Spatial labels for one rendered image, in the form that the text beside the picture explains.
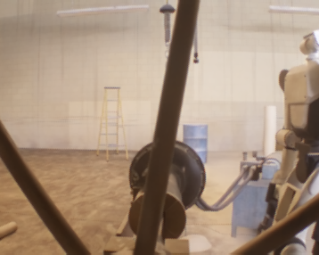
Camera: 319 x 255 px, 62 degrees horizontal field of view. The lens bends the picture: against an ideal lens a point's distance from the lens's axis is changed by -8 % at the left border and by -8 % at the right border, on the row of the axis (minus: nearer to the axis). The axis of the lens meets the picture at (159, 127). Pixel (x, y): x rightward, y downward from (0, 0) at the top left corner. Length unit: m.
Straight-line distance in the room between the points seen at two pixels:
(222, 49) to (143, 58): 2.41
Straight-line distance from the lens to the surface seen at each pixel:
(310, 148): 1.17
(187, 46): 0.30
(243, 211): 2.75
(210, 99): 8.74
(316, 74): 1.12
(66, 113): 9.43
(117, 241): 0.55
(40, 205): 0.35
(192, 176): 1.08
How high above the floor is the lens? 1.17
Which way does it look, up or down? 3 degrees down
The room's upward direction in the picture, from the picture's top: straight up
